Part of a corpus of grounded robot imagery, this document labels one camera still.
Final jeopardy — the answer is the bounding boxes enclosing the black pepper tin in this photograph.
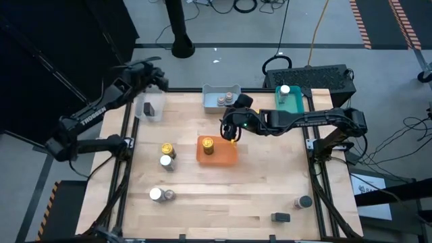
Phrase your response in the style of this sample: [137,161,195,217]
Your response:
[270,212,291,223]
[142,102,156,118]

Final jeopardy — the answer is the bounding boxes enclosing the black metal beam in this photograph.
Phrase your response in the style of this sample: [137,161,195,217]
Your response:
[354,177,432,207]

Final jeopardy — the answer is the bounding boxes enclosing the grey plastic bin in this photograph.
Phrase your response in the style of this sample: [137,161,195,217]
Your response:
[201,83,242,114]

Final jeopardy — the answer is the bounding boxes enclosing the teal plastic bin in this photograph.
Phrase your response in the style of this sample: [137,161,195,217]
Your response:
[275,85,306,114]

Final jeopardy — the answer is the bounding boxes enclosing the black curtain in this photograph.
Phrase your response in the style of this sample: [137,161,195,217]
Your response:
[0,0,140,142]

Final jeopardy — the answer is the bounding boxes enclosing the coiled black cable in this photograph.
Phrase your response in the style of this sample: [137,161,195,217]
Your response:
[233,0,258,14]

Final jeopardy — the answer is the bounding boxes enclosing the clear plastic bin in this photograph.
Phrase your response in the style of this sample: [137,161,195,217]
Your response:
[134,86,167,122]

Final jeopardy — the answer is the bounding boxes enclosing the black computer case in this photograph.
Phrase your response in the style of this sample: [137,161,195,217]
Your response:
[262,63,357,112]

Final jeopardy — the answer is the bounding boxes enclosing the white paper sign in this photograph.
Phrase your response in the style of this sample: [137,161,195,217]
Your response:
[350,173,393,221]

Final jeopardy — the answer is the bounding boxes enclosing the black caster wheel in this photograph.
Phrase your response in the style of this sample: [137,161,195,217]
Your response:
[416,69,432,84]

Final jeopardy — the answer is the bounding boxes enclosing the spice jar black lid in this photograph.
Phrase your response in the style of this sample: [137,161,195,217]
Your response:
[292,195,313,210]

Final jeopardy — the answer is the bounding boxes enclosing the black floor mat orange stripes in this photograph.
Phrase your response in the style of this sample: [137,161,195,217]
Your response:
[349,0,423,51]

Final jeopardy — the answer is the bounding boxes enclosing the orange plastic bin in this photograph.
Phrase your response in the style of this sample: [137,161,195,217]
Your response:
[196,135,239,167]

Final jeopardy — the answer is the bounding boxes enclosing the black pole stand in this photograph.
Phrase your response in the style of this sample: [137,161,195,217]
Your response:
[164,0,196,59]

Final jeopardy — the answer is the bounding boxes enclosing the black floor cable bundle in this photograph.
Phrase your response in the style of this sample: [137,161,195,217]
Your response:
[357,116,432,166]

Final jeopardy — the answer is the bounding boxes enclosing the black mat yellow hazard stripes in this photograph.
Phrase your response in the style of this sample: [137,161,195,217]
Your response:
[35,180,87,242]

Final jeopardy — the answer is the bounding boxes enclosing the black cable with loop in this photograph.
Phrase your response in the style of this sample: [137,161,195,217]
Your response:
[261,0,293,77]

